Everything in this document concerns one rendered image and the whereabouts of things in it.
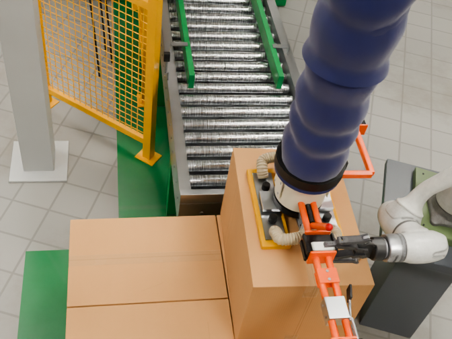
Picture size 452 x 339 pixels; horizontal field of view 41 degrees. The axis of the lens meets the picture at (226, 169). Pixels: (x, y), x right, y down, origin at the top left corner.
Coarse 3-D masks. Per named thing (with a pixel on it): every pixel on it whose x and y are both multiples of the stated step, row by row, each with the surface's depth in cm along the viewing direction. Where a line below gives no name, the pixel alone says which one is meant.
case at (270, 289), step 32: (256, 160) 225; (224, 192) 246; (224, 224) 245; (288, 224) 206; (352, 224) 210; (256, 256) 196; (288, 256) 198; (256, 288) 189; (288, 288) 191; (352, 288) 195; (256, 320) 205; (288, 320) 207; (320, 320) 209
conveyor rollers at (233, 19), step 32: (192, 0) 364; (224, 0) 368; (192, 32) 340; (224, 32) 344; (224, 64) 325; (256, 64) 328; (192, 96) 304; (224, 96) 307; (256, 96) 310; (288, 96) 313; (192, 128) 293; (224, 128) 296; (256, 128) 299; (192, 160) 275; (224, 160) 278
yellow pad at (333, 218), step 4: (332, 200) 214; (320, 212) 209; (324, 212) 209; (328, 212) 209; (332, 212) 210; (320, 216) 208; (324, 216) 205; (328, 216) 205; (332, 216) 208; (336, 216) 209; (324, 220) 206; (328, 220) 205; (332, 220) 207; (336, 220) 208; (336, 224) 206; (340, 228) 206
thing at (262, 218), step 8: (248, 176) 217; (256, 176) 216; (272, 176) 218; (256, 184) 214; (264, 184) 211; (272, 184) 215; (256, 192) 211; (256, 200) 209; (256, 208) 207; (256, 216) 205; (264, 216) 205; (272, 216) 202; (280, 216) 205; (256, 224) 204; (264, 224) 202; (272, 224) 203; (280, 224) 203; (264, 232) 200; (288, 232) 203; (264, 240) 198; (272, 240) 199; (264, 248) 198; (272, 248) 198; (280, 248) 199; (288, 248) 199
